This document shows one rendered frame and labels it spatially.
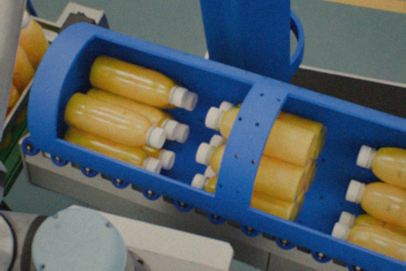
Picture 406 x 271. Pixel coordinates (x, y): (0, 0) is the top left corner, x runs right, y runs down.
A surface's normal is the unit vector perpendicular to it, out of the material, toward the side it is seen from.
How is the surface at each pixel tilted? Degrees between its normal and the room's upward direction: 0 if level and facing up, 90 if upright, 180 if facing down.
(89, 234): 7
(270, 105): 12
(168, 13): 0
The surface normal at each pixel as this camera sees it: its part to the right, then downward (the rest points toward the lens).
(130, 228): -0.10, -0.50
